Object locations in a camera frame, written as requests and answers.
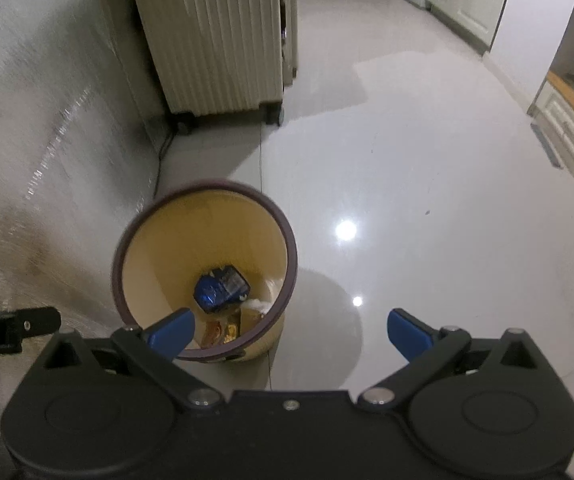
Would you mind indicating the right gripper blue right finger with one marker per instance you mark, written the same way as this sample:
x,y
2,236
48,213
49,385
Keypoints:
x,y
409,335

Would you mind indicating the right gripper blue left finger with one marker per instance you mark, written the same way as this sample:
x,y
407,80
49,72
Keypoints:
x,y
171,335

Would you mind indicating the brown paper trash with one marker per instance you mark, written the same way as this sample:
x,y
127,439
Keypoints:
x,y
249,318

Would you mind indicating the round beige trash bin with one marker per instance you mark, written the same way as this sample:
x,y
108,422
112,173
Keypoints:
x,y
192,232

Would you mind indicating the blue crumpled snack wrapper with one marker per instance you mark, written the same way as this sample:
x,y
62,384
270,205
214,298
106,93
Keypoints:
x,y
220,288

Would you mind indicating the white crumpled tissue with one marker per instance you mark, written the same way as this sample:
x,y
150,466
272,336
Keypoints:
x,y
256,305

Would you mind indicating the cream ribbed suitcase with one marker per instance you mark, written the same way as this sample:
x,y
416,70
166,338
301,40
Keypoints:
x,y
217,57

